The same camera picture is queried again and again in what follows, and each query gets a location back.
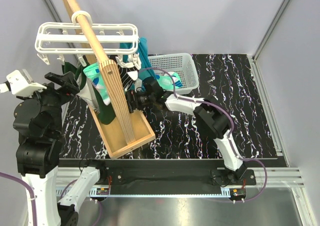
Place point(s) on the wooden pole stand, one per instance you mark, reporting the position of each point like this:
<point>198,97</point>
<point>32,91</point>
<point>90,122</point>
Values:
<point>108,68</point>

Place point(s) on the green white sock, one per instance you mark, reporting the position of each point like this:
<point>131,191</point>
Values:
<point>87,92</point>

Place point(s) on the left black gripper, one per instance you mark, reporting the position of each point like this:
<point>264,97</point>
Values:
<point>69,87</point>

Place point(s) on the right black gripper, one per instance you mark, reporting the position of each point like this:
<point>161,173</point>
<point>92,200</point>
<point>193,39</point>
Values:
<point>132,96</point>

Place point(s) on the black white striped sock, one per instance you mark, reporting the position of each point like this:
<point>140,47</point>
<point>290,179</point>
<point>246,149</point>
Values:
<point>128,74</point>

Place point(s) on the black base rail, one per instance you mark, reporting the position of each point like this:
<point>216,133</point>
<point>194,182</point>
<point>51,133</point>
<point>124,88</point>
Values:
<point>126,171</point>

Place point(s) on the black marbled mat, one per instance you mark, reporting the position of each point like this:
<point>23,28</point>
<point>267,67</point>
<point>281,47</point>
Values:
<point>226,82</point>

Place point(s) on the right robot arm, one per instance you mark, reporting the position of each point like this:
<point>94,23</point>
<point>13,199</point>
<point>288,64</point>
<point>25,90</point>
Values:
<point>210,119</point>

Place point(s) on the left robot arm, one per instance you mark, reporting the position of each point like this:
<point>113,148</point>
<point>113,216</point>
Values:
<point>38,121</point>

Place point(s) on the mint green sock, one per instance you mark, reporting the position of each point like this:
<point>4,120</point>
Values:
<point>169,81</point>
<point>92,72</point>

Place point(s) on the wooden tray base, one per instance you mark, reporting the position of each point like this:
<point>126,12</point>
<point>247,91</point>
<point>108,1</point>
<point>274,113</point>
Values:
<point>126,134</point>

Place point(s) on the grey plastic basket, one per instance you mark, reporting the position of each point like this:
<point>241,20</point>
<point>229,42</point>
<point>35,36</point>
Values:
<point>181,63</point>

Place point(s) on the white plastic clip hanger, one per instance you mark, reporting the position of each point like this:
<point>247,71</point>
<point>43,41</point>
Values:
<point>69,38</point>

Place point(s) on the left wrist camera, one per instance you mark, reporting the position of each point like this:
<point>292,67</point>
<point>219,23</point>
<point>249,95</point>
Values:
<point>20,84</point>

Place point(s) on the teal cloth garment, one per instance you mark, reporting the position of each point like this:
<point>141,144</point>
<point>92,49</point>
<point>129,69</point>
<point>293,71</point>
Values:
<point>140,59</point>

